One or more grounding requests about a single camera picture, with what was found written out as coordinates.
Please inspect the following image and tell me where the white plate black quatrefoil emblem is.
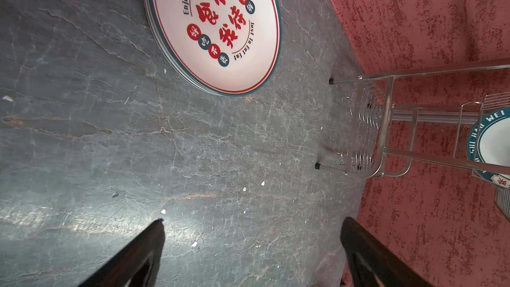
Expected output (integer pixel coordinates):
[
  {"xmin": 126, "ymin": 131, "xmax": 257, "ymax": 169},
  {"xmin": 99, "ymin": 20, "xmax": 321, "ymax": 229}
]
[{"xmin": 144, "ymin": 0, "xmax": 210, "ymax": 93}]

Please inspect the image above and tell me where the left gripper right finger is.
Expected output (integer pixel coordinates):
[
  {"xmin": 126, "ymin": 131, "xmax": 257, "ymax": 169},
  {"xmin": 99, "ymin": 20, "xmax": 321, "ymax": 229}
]
[{"xmin": 340, "ymin": 217, "xmax": 431, "ymax": 287}]

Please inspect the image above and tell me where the chrome wire dish rack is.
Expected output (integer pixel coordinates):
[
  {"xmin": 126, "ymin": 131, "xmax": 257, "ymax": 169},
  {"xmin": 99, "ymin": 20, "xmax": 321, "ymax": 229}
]
[{"xmin": 315, "ymin": 58, "xmax": 509, "ymax": 216}]

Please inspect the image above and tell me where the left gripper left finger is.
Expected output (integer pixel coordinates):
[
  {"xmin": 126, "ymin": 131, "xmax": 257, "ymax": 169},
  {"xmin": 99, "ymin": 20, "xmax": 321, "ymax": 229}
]
[{"xmin": 80, "ymin": 219, "xmax": 165, "ymax": 286}]

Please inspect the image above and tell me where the patterned plate green rim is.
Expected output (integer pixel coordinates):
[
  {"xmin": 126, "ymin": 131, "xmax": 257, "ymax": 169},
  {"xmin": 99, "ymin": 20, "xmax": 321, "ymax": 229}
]
[{"xmin": 466, "ymin": 107, "xmax": 509, "ymax": 167}]

